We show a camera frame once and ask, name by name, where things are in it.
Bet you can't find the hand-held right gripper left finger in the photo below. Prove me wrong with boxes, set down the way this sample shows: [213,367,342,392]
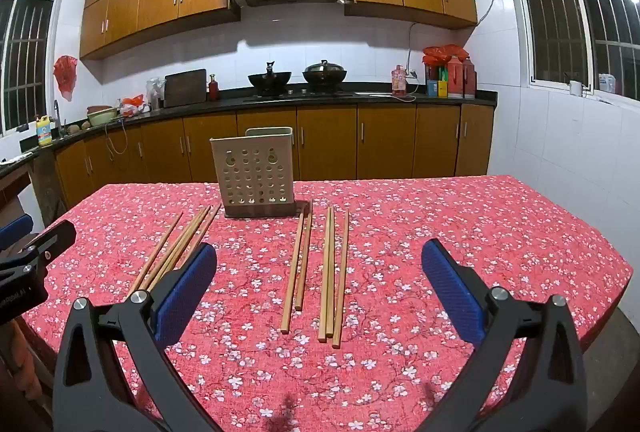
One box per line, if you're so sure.
[52,242,223,432]

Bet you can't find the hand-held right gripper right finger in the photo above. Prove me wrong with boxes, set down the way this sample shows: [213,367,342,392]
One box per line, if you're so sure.
[421,239,588,432]

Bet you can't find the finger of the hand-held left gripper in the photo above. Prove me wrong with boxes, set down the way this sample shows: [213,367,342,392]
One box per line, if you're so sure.
[0,219,77,274]
[0,213,34,253]

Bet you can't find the beige perforated utensil holder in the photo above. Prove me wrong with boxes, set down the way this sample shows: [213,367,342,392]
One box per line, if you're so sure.
[209,127,296,218]

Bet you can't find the orange stool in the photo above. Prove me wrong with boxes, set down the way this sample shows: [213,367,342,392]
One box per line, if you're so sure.
[0,312,56,432]

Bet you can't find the red floral tablecloth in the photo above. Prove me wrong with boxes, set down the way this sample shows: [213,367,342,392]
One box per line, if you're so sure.
[22,175,636,432]

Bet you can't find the yellow bottle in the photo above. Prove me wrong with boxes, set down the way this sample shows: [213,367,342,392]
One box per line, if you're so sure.
[36,115,53,148]

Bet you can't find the green plastic basin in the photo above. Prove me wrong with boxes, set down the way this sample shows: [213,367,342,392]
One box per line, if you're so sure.
[87,105,120,127]

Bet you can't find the orange plastic bag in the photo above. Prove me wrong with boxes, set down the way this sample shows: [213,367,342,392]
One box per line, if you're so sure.
[120,95,151,117]

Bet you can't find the red hanging plastic bag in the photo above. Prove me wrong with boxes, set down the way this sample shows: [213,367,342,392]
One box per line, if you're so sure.
[53,55,79,102]

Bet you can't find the wooden base cabinets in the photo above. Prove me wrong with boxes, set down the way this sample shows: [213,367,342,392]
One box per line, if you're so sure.
[52,104,496,210]

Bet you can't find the clear plastic jar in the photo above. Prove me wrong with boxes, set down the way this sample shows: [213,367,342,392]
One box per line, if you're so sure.
[146,77,166,110]

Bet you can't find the black kitchen countertop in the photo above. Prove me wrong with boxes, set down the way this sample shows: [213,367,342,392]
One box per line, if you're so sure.
[0,90,498,178]

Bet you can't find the dark cutting board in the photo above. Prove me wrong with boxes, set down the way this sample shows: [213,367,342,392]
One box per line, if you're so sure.
[163,69,208,108]

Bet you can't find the red thermos flask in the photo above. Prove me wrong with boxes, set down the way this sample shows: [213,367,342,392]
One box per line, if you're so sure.
[462,56,477,99]
[446,55,465,99]

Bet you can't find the black gas stove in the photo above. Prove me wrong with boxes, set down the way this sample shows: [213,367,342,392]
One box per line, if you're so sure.
[242,85,358,103]

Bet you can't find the wok with lid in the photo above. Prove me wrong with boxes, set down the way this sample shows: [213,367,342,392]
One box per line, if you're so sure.
[302,59,348,93]

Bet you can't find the large barred window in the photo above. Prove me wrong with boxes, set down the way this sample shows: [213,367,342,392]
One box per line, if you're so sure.
[500,0,640,100]

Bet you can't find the black wok with handle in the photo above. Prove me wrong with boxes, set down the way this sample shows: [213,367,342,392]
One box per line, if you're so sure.
[247,61,293,96]

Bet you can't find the white wall cable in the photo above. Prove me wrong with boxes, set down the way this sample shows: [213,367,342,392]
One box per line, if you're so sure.
[406,0,513,103]

